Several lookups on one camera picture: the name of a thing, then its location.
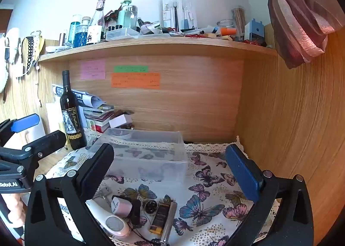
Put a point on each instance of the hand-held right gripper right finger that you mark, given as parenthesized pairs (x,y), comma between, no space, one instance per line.
(242,174)

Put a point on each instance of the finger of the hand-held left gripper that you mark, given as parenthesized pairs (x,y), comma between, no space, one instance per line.
(25,123)
(45,140)

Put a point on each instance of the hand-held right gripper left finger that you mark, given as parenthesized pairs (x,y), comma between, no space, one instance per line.
(94,166)

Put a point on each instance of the person's left hand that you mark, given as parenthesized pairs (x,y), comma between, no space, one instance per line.
(12,205)

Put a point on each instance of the white paper sheet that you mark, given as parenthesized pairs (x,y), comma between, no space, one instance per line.
(54,118)

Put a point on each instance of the small metal keys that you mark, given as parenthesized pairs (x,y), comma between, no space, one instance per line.
(103,192)

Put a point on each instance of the butterfly print tablecloth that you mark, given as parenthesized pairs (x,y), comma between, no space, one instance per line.
(210,181)

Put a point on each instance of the dark wine bottle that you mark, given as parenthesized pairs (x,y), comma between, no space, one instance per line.
(72,116)

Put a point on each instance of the stack of books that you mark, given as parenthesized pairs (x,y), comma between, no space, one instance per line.
(98,120)

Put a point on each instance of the pink white plug adapter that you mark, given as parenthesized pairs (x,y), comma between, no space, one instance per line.
(120,205)

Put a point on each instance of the small white box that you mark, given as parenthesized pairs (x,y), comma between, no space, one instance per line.
(121,121)

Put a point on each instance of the clear plastic storage box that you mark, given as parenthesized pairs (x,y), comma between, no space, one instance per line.
(151,154)

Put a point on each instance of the folded newspaper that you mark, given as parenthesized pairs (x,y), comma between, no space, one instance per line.
(86,97)

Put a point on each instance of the small black block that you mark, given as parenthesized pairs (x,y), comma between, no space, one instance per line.
(135,212)

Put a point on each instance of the white handheld thermometer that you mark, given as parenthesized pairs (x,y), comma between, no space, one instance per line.
(116,224)

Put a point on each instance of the round black cap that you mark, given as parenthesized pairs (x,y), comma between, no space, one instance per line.
(150,206)

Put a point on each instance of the black white lace band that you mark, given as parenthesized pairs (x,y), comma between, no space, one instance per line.
(29,51)

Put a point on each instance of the white plush hanging item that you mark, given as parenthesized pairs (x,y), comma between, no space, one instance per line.
(10,51)

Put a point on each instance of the pink sticky note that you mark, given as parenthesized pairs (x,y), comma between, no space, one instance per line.
(93,69)

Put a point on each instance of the orange sticky note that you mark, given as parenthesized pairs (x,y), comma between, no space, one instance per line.
(136,81)

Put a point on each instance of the blue textured glass bottle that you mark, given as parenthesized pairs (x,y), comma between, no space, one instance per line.
(80,37)

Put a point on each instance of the green sticky note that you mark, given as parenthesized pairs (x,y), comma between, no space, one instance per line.
(131,69)

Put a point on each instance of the slim teal bottle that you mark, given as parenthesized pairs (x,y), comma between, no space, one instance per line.
(72,26)

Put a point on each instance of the tall clear glass bottle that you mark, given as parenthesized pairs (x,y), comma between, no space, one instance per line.
(97,26)

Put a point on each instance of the clear plastic tray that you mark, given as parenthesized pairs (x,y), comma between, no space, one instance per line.
(122,34)

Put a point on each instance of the wooden shelf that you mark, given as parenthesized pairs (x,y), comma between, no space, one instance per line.
(161,47)

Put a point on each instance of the grey blue pencil sharpener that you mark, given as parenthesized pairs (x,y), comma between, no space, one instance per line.
(254,31)

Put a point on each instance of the orange marker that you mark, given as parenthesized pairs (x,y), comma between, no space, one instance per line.
(228,31)

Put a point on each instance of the mint green bottle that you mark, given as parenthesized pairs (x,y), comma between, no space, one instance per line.
(126,18)

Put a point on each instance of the jar of wooden sticks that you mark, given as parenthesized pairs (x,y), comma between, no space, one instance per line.
(239,19)

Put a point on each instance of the black toothbrush package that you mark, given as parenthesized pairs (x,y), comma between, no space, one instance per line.
(170,15)

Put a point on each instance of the pink brown curtain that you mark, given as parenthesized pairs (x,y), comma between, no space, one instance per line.
(296,14)

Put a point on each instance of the clear toothbrush package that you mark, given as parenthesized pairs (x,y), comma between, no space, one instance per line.
(188,14)

